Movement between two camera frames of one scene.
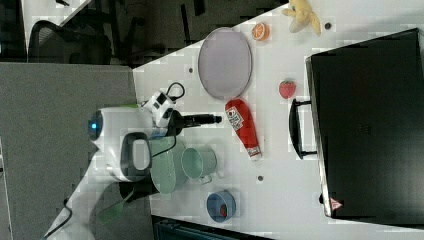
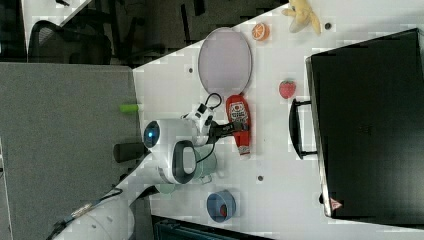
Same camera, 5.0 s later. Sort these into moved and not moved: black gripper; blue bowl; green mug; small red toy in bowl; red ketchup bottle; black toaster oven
Moved: red ketchup bottle; black gripper
Not moved: green mug; small red toy in bowl; blue bowl; black toaster oven
